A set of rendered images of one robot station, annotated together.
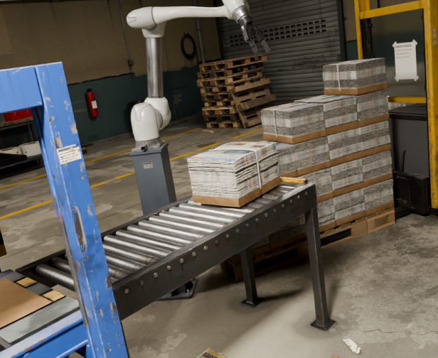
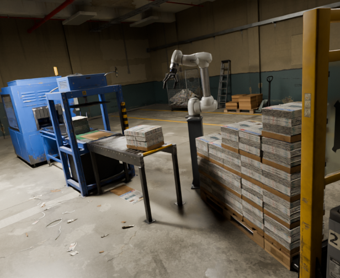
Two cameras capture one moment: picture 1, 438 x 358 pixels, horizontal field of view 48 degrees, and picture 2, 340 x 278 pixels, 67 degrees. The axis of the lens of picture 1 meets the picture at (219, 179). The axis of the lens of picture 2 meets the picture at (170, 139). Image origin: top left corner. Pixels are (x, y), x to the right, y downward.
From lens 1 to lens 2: 4.23 m
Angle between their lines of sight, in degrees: 90
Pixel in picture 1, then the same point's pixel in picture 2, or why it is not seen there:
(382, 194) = (279, 234)
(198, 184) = not seen: hidden behind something
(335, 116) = (245, 143)
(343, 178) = (248, 192)
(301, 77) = not seen: outside the picture
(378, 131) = (279, 177)
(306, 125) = (228, 140)
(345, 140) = (252, 166)
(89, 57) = not seen: outside the picture
